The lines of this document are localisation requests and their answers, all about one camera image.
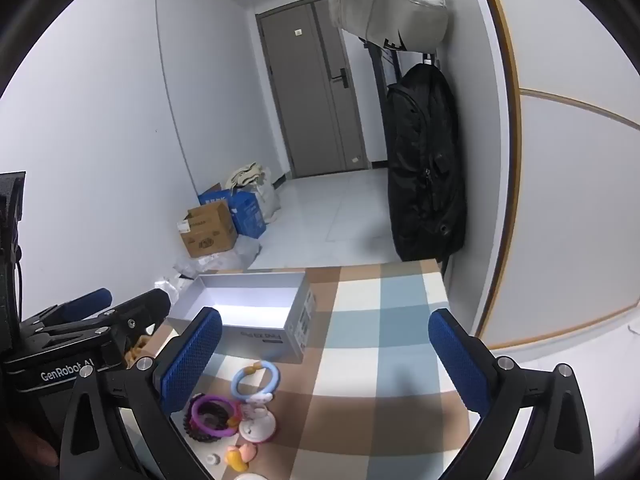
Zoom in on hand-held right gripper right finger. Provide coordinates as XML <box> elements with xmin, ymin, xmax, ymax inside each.
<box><xmin>428</xmin><ymin>308</ymin><xmax>596</xmax><ymax>480</ymax></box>

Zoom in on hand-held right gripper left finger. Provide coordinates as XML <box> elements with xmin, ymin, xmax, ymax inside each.
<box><xmin>59</xmin><ymin>306</ymin><xmax>223</xmax><ymax>480</ymax></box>

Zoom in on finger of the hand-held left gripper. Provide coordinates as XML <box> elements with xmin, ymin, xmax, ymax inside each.
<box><xmin>30</xmin><ymin>288</ymin><xmax>172</xmax><ymax>361</ymax></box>
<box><xmin>20</xmin><ymin>287</ymin><xmax>113</xmax><ymax>331</ymax></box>

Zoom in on purple ring bracelet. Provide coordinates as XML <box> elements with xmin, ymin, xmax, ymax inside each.
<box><xmin>191</xmin><ymin>394</ymin><xmax>240</xmax><ymax>436</ymax></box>

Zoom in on black spiral hair tie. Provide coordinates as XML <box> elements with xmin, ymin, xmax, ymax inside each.
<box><xmin>182</xmin><ymin>400</ymin><xmax>236</xmax><ymax>443</ymax></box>

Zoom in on blue ring bracelet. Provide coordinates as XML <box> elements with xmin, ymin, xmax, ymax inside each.
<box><xmin>231</xmin><ymin>360</ymin><xmax>281</xmax><ymax>403</ymax></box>

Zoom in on grey cardboard box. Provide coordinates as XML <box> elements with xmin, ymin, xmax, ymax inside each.
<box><xmin>167</xmin><ymin>270</ymin><xmax>317</xmax><ymax>365</ymax></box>

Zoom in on white round badge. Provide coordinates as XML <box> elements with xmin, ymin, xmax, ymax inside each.
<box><xmin>238</xmin><ymin>405</ymin><xmax>277</xmax><ymax>443</ymax></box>

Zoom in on pink pig charm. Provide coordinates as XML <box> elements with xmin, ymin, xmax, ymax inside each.
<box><xmin>224</xmin><ymin>442</ymin><xmax>258</xmax><ymax>472</ymax></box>

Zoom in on person's left hand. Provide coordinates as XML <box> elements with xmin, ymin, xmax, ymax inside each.
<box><xmin>0</xmin><ymin>420</ymin><xmax>60</xmax><ymax>468</ymax></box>

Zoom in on silver plastic mailer bag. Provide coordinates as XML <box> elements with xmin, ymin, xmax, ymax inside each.
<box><xmin>154</xmin><ymin>274</ymin><xmax>193</xmax><ymax>306</ymax></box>

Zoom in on checked tablecloth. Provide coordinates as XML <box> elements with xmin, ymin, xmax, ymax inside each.
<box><xmin>120</xmin><ymin>259</ymin><xmax>481</xmax><ymax>480</ymax></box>

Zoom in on grey plastic mailer bag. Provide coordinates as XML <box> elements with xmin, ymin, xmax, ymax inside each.
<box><xmin>172</xmin><ymin>236</ymin><xmax>263</xmax><ymax>281</ymax></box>

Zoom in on brown cardboard box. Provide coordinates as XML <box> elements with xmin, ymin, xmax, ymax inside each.
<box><xmin>176</xmin><ymin>201</ymin><xmax>238</xmax><ymax>259</ymax></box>

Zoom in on blue cardboard box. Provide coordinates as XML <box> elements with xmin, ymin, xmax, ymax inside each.
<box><xmin>198</xmin><ymin>183</ymin><xmax>267</xmax><ymax>239</ymax></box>

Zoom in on white woven sack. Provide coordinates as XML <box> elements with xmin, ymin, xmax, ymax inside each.
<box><xmin>235</xmin><ymin>172</ymin><xmax>278</xmax><ymax>225</ymax></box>

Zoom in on beige cloth bag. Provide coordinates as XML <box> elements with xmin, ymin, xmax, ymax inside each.
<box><xmin>224</xmin><ymin>162</ymin><xmax>271</xmax><ymax>191</ymax></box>

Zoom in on black backpack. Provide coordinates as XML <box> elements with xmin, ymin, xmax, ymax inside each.
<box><xmin>382</xmin><ymin>63</ymin><xmax>468</xmax><ymax>262</ymax></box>

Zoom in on grey door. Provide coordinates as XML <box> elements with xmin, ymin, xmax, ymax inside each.
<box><xmin>256</xmin><ymin>0</ymin><xmax>373</xmax><ymax>179</ymax></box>

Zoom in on beige drawstring bag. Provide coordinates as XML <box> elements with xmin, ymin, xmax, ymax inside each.
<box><xmin>327</xmin><ymin>0</ymin><xmax>448</xmax><ymax>53</ymax></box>

